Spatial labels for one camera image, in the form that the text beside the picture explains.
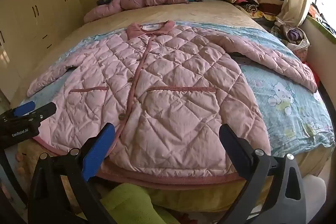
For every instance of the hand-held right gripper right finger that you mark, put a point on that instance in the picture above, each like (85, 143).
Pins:
(233, 150)

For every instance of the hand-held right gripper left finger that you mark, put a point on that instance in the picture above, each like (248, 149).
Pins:
(98, 150)

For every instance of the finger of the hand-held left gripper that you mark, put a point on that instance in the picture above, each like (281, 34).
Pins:
(46, 110)
(25, 108)

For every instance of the pink quilted jacket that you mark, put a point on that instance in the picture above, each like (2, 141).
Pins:
(170, 82)

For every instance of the white bag of clothes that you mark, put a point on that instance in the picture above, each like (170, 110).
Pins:
(294, 35)

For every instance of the green cloth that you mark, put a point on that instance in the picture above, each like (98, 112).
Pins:
(126, 203)

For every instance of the blue cartoon printed blanket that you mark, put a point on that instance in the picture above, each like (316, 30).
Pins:
(283, 113)

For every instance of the cream wardrobe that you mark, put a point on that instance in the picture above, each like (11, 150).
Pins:
(39, 3)

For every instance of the bed with beige sheet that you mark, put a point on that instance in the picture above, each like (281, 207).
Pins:
(183, 11)

